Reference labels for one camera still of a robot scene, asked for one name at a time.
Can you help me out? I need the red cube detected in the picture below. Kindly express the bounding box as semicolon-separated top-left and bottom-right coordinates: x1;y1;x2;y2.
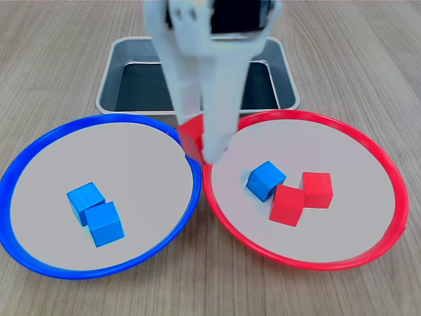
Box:
268;184;305;227
301;171;334;210
177;114;207;164

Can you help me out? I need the blue cube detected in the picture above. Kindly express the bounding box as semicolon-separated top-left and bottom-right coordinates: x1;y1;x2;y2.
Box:
66;182;106;227
84;201;126;248
245;161;287;203

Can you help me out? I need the black mat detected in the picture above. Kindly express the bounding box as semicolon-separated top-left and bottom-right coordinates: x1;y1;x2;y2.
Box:
115;61;280;112

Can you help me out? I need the steel tray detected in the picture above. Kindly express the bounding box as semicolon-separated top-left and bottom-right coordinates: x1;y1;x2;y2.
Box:
95;36;302;129

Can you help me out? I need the red-rimmed white plate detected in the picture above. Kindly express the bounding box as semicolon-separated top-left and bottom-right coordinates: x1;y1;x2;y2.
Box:
202;110;410;273

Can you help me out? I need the blue-rimmed white plate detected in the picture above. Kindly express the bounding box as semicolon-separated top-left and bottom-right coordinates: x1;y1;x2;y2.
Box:
0;113;202;280

